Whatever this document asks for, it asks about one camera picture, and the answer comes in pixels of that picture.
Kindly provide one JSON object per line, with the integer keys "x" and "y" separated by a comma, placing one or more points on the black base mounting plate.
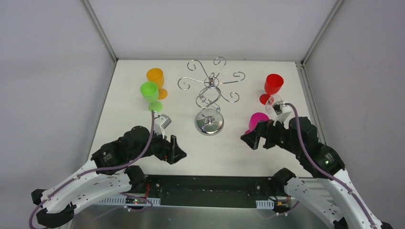
{"x": 210, "y": 191}

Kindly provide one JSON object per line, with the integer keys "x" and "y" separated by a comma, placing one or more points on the pink wine glass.
{"x": 254, "y": 119}

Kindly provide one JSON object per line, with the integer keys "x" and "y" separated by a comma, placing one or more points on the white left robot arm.
{"x": 110, "y": 171}

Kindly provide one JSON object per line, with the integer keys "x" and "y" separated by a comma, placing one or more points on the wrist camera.
{"x": 282, "y": 111}
{"x": 161, "y": 122}

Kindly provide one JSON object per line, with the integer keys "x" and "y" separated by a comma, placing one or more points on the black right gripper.
{"x": 264, "y": 136}

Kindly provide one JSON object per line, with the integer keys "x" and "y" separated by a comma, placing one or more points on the orange wine glass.
{"x": 156, "y": 75}

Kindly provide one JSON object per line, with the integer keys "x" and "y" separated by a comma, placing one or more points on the red wine glass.
{"x": 273, "y": 84}

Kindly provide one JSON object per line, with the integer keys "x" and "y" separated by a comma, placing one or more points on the chrome wine glass rack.
{"x": 209, "y": 121}

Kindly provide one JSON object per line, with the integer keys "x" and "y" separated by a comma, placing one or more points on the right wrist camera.
{"x": 282, "y": 111}

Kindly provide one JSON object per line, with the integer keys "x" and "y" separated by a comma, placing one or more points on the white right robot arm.
{"x": 348, "y": 210}

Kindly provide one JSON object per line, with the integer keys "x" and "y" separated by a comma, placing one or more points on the clear wine glass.
{"x": 270, "y": 102}

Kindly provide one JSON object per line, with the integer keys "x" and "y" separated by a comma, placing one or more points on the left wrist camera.
{"x": 161, "y": 122}

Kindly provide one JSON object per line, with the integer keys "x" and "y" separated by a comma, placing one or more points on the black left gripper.
{"x": 169, "y": 150}

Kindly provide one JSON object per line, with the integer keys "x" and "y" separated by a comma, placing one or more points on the green wine glass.
{"x": 150, "y": 92}

